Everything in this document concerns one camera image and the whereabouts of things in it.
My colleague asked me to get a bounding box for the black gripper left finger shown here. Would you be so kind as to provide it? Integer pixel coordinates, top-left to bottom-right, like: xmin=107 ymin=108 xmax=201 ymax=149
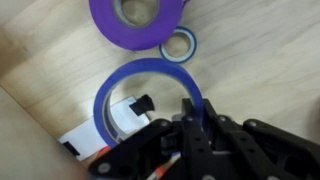
xmin=175 ymin=99 xmax=214 ymax=180

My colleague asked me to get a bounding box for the blue masking tape roll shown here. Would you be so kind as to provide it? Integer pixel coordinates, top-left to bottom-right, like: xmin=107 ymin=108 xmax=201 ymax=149
xmin=93 ymin=57 xmax=204 ymax=149

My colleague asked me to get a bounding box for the white paper label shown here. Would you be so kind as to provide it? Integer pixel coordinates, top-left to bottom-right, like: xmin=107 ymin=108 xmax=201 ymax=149
xmin=58 ymin=95 xmax=155 ymax=161

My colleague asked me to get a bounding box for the small blue-edged tape roll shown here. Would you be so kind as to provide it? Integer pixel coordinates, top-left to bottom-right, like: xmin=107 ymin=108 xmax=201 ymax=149
xmin=159 ymin=26 xmax=197 ymax=64

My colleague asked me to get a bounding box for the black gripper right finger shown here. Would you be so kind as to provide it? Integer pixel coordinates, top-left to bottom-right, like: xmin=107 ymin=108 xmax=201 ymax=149
xmin=203 ymin=99 xmax=260 ymax=180

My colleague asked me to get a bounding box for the purple tape roll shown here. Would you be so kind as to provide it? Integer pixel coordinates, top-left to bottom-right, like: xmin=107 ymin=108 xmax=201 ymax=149
xmin=88 ymin=0 xmax=189 ymax=51

